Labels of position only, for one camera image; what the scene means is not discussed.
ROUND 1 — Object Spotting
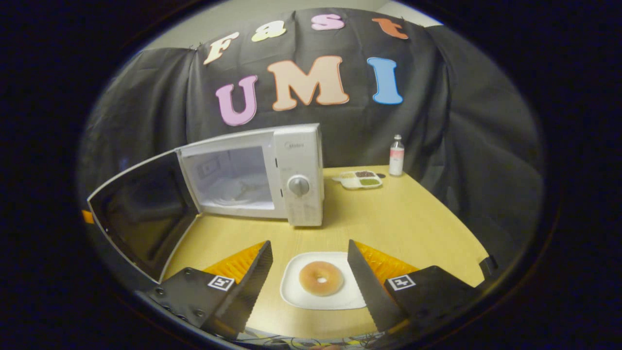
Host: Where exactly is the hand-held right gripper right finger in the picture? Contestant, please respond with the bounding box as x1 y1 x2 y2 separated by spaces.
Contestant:
347 239 484 343

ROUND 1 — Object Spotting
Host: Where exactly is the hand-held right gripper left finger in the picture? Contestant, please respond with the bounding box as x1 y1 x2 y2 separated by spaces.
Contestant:
138 241 274 341

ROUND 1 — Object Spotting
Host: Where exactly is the glazed donut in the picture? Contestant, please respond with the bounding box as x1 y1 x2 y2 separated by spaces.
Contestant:
299 261 345 297

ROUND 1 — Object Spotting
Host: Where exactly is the white microwave oven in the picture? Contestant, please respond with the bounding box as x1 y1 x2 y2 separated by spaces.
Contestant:
87 122 325 283

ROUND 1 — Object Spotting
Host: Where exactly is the white square plate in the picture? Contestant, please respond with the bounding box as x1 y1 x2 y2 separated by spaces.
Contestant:
280 251 367 311

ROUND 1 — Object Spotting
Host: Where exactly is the white divided condiment dish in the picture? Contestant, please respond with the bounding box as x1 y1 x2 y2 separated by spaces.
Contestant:
339 170 383 190

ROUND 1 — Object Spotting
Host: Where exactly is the small pink label bottle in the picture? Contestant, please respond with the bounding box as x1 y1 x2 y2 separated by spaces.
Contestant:
389 135 405 177

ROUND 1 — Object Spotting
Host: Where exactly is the black backdrop cloth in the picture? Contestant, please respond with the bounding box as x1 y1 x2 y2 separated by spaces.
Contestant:
78 7 545 273

